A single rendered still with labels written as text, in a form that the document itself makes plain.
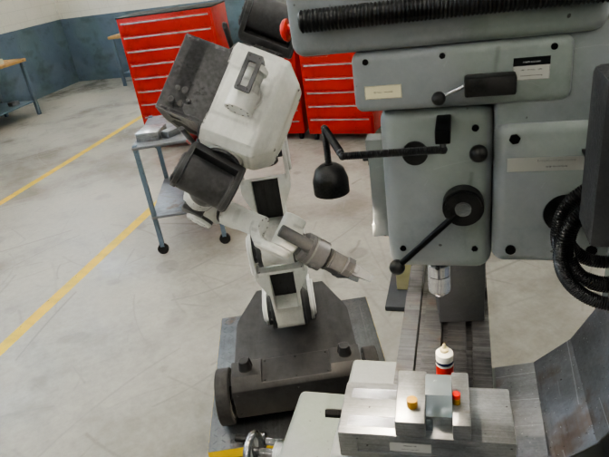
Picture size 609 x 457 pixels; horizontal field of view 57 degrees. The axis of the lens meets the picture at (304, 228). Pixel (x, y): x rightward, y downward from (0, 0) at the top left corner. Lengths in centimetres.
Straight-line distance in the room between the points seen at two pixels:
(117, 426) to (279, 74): 202
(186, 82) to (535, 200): 84
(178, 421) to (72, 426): 53
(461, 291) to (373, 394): 41
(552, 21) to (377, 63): 26
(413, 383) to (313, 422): 45
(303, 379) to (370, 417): 76
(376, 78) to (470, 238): 34
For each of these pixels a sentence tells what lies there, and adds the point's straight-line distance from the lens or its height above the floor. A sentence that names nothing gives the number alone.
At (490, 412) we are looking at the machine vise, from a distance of 127.
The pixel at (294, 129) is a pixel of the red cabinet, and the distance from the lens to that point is 614.
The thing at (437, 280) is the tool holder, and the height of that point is 124.
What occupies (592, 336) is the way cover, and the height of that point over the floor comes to 102.
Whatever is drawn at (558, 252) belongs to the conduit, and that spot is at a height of 145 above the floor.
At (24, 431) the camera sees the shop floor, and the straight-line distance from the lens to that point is 317.
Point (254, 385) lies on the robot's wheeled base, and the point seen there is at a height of 59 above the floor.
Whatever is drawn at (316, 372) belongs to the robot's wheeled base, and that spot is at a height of 59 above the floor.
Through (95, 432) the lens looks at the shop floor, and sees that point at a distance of 296.
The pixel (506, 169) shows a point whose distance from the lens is 99.
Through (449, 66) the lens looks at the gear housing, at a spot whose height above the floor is 170.
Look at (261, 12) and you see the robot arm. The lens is 144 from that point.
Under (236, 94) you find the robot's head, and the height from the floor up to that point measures 162.
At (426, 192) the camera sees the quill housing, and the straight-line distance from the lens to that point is 103.
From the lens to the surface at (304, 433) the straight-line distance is 161.
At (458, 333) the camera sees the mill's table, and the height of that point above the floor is 93.
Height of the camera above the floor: 190
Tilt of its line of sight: 27 degrees down
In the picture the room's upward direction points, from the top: 8 degrees counter-clockwise
